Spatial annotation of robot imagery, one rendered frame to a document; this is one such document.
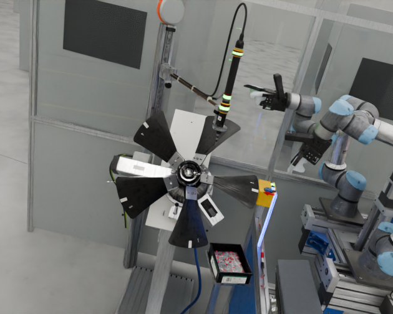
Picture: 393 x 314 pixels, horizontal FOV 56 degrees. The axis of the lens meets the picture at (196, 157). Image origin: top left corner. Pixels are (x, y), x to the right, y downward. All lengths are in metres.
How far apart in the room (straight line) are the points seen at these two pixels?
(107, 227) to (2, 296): 0.83
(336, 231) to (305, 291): 1.05
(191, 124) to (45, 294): 1.51
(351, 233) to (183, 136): 1.11
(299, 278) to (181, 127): 1.17
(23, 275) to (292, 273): 2.08
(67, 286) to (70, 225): 0.52
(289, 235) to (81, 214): 1.59
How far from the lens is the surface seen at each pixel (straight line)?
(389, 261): 1.68
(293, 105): 1.74
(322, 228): 2.28
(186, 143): 2.12
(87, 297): 2.79
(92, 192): 2.90
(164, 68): 2.18
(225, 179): 1.87
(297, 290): 1.26
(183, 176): 1.78
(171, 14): 2.24
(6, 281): 2.93
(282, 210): 2.76
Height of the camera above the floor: 2.02
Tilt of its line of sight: 24 degrees down
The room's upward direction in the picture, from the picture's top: 13 degrees clockwise
